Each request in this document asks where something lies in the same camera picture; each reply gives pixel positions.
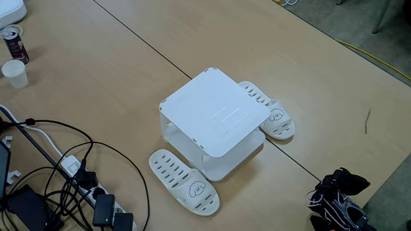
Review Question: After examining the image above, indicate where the white dog print slipper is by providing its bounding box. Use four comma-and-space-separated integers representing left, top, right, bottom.
148, 148, 221, 217
237, 80, 296, 141

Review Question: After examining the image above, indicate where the white shoe rack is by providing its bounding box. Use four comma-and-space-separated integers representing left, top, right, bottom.
159, 67, 272, 182

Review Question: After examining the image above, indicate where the black power adapter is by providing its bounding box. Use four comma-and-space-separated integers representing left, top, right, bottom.
112, 212, 134, 231

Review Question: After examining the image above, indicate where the black adapter with green light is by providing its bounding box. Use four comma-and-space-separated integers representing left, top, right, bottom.
92, 193, 116, 228

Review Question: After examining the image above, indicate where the white power strip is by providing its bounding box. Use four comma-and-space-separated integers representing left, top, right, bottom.
60, 155, 137, 231

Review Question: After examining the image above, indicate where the black flat box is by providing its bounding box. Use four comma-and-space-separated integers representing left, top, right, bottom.
6, 184, 64, 231

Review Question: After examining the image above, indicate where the dark laptop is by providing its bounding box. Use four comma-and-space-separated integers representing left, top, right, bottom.
0, 140, 12, 201

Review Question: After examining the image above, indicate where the white paper cup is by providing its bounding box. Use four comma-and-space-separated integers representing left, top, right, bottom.
1, 59, 30, 90

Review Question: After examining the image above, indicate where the dark purple drink can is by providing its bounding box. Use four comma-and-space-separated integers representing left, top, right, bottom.
2, 28, 30, 65

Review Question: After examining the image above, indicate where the white flat device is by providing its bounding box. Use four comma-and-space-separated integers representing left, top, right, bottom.
0, 0, 28, 30

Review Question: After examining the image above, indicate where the yellow floor cable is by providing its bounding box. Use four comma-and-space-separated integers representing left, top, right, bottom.
335, 38, 411, 81

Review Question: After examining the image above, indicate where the long looping black cable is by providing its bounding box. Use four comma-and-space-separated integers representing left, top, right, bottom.
44, 141, 151, 231

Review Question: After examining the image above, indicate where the black wall plug charger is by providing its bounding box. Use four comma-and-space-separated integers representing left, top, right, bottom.
74, 158, 99, 190

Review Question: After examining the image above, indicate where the white power strip cable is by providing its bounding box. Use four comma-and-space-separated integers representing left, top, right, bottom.
0, 104, 65, 158

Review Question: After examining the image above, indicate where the black table cable channel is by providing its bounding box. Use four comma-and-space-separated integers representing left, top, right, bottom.
0, 107, 87, 200

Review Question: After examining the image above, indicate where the black cable with ferrite bead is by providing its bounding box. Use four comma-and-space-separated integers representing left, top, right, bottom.
0, 117, 94, 174

